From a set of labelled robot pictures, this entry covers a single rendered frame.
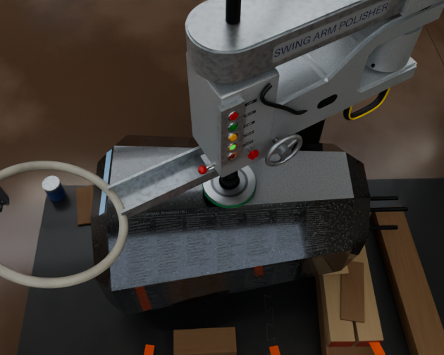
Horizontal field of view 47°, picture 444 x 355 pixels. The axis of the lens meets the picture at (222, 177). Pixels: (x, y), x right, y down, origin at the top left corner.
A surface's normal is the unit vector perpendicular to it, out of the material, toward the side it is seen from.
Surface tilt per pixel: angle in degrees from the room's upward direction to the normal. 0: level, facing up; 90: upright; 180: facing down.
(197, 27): 0
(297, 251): 45
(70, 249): 0
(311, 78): 4
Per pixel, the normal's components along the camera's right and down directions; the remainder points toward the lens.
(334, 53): -0.55, -0.14
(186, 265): 0.05, 0.22
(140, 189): 0.03, -0.55
